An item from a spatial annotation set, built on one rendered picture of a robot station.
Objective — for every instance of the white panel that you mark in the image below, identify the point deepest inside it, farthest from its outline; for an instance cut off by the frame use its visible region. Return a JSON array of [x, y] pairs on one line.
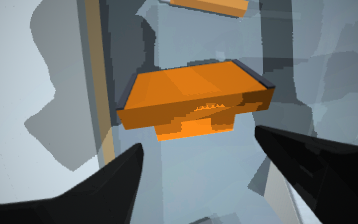
[[55, 127]]

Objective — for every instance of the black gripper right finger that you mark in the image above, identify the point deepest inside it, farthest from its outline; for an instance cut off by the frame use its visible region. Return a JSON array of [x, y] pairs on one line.
[[323, 172]]

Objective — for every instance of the orange-handled awl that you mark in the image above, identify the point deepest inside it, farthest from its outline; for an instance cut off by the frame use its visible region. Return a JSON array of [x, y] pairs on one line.
[[229, 7]]

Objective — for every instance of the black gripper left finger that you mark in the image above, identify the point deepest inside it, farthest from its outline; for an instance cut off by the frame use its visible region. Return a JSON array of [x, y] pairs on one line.
[[106, 197]]

